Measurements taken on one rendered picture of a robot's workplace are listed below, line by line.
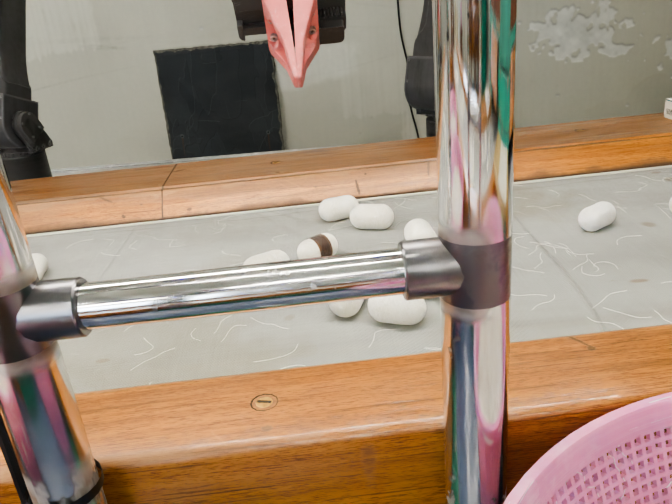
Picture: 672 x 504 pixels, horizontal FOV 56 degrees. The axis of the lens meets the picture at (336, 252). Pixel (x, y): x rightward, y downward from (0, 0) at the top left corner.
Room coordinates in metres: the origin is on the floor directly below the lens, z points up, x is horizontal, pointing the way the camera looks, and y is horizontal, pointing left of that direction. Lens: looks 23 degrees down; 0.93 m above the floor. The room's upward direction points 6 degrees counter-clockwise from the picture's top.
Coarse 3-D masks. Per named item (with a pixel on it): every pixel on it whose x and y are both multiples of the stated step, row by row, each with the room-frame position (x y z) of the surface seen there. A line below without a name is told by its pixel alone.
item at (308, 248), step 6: (324, 234) 0.43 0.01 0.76; (330, 234) 0.43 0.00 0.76; (306, 240) 0.42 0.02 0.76; (312, 240) 0.42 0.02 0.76; (330, 240) 0.42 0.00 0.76; (336, 240) 0.43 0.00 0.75; (300, 246) 0.42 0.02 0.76; (306, 246) 0.41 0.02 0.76; (312, 246) 0.41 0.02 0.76; (336, 246) 0.43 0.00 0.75; (300, 252) 0.41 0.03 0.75; (306, 252) 0.41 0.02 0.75; (312, 252) 0.41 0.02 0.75; (318, 252) 0.41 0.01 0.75; (300, 258) 0.41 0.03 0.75
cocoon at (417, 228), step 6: (408, 222) 0.44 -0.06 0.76; (414, 222) 0.43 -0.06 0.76; (420, 222) 0.43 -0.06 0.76; (426, 222) 0.43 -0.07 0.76; (408, 228) 0.43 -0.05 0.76; (414, 228) 0.42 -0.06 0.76; (420, 228) 0.42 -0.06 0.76; (426, 228) 0.42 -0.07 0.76; (408, 234) 0.42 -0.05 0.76; (414, 234) 0.42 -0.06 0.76; (420, 234) 0.41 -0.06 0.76; (426, 234) 0.41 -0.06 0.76; (432, 234) 0.41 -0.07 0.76
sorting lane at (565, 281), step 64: (576, 192) 0.52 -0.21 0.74; (640, 192) 0.50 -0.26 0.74; (64, 256) 0.48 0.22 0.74; (128, 256) 0.47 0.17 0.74; (192, 256) 0.46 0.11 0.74; (512, 256) 0.40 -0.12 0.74; (576, 256) 0.39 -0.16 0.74; (640, 256) 0.38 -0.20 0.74; (192, 320) 0.35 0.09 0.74; (256, 320) 0.34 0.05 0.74; (320, 320) 0.34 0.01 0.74; (512, 320) 0.31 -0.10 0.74; (576, 320) 0.31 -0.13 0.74; (640, 320) 0.30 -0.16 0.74; (128, 384) 0.29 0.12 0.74
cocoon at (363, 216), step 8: (360, 208) 0.48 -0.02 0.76; (368, 208) 0.48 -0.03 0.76; (376, 208) 0.47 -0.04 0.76; (384, 208) 0.47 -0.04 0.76; (352, 216) 0.48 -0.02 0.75; (360, 216) 0.47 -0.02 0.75; (368, 216) 0.47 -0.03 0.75; (376, 216) 0.47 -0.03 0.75; (384, 216) 0.47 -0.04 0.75; (392, 216) 0.47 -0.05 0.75; (360, 224) 0.47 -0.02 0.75; (368, 224) 0.47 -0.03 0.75; (376, 224) 0.47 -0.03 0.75; (384, 224) 0.47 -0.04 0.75
